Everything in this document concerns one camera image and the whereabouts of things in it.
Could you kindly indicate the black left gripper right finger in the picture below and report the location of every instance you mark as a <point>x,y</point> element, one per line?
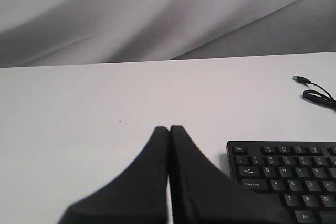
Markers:
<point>201,193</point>

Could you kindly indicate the black Acer keyboard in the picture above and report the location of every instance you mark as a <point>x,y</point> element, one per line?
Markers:
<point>300,175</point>

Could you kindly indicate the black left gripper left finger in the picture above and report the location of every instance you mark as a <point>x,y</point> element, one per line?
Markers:
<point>137,195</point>

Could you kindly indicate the grey backdrop cloth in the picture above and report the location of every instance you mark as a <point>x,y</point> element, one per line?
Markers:
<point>68,32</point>

